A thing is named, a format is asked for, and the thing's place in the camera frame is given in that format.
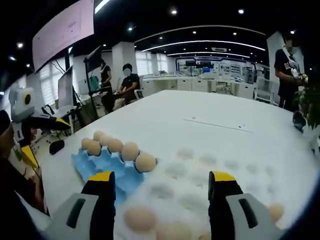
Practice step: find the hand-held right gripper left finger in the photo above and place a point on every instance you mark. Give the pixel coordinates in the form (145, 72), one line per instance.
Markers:
(102, 200)

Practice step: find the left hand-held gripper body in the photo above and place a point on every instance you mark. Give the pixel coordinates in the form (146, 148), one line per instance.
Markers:
(21, 105)

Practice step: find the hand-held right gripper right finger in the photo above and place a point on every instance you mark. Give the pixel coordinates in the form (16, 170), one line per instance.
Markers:
(222, 200)

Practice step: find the blue egg tray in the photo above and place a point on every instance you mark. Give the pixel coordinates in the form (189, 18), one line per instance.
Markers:
(125, 175)

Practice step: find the person's left hand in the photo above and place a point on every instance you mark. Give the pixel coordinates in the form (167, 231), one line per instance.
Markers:
(7, 142)

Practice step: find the white office desk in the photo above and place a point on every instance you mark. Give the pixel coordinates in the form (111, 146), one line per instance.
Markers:
(66, 111)

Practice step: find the black computer mouse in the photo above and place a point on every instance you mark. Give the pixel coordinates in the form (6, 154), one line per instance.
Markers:
(57, 147)

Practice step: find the silver computer monitor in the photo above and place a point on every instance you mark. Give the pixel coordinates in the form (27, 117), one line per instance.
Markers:
(65, 90)

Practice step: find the white dimpled foam board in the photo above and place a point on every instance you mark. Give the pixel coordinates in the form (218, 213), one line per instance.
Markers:
(190, 175)

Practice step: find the teal bag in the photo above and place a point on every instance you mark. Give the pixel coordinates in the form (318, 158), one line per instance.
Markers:
(94, 83)

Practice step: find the black monitor on tripod stand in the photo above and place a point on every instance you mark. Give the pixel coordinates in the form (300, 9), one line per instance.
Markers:
(96, 57)

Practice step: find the white table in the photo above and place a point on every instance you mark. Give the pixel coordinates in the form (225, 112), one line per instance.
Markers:
(200, 107)

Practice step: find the white office chair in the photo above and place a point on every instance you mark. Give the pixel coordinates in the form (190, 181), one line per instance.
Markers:
(138, 93)

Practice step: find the dark round pot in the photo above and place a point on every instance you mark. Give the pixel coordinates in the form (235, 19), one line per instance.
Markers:
(298, 120)

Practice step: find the white slatted chair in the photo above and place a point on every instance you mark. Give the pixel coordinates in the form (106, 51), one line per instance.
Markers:
(265, 90)

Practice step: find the long white counter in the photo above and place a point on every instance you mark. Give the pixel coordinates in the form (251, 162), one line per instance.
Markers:
(187, 85)

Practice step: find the green plant in white vase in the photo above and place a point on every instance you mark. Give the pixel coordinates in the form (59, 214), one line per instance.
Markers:
(312, 107)

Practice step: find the large wall screen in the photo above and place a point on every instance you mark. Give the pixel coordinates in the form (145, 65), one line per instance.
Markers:
(62, 32)

